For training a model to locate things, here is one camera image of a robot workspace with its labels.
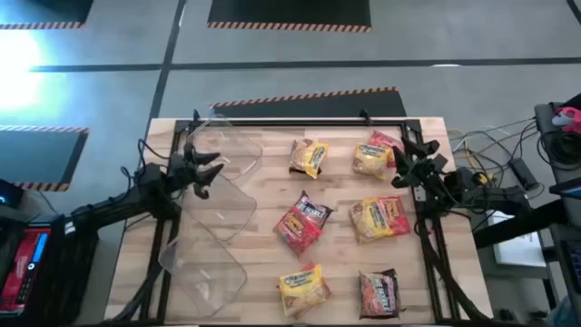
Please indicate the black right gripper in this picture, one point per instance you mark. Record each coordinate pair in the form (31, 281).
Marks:
(424, 175)

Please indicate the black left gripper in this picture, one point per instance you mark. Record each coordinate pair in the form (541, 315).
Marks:
(181, 172)

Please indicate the yellow Creamy Chicken ramen pack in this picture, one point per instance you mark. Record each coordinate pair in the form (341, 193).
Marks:
(368, 221)
(370, 160)
(311, 156)
(302, 290)

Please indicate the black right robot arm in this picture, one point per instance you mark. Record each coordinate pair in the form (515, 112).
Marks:
(495, 195)

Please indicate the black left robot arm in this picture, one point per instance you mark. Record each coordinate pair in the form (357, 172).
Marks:
(136, 197)

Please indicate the clear plastic bin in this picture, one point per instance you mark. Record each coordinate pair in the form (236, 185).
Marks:
(240, 147)
(204, 272)
(227, 213)

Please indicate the black hazard-striped floor mat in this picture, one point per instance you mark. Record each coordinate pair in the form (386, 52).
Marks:
(290, 11)
(68, 9)
(318, 108)
(36, 156)

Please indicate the black power brick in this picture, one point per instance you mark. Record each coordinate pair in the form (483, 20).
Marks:
(523, 173)

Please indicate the black beam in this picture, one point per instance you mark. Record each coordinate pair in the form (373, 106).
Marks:
(522, 224)

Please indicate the grey side desk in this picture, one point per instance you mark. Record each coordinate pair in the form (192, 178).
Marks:
(544, 119)

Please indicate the white box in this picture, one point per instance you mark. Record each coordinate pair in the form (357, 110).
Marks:
(517, 247)

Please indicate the pink and red object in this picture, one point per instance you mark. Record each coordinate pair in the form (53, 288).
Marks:
(567, 118)

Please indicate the black keyboard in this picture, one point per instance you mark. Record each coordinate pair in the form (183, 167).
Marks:
(574, 263)

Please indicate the dark device with blue light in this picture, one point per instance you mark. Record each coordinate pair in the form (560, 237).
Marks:
(6, 195)

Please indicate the red and black equipment case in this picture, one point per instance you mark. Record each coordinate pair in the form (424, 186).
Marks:
(20, 268)

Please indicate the grey metal bracket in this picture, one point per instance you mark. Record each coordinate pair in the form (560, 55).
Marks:
(420, 194)

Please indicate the small black frame clamp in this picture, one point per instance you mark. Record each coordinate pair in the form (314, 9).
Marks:
(364, 115)
(196, 115)

